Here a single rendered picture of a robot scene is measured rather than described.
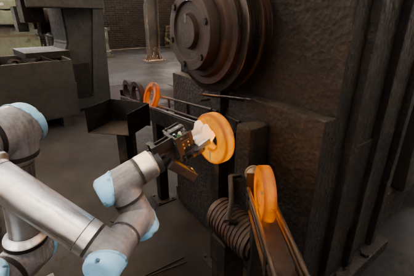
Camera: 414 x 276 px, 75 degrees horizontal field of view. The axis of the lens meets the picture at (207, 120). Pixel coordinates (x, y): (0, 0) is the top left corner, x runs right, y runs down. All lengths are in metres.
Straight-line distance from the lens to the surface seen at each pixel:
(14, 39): 9.98
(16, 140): 0.78
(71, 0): 3.55
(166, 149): 0.71
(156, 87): 1.74
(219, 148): 0.78
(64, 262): 1.71
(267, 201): 0.72
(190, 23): 1.01
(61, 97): 3.37
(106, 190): 0.68
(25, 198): 0.66
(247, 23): 0.91
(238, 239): 0.95
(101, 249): 0.63
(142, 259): 1.60
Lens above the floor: 1.16
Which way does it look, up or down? 21 degrees down
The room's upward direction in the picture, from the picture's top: straight up
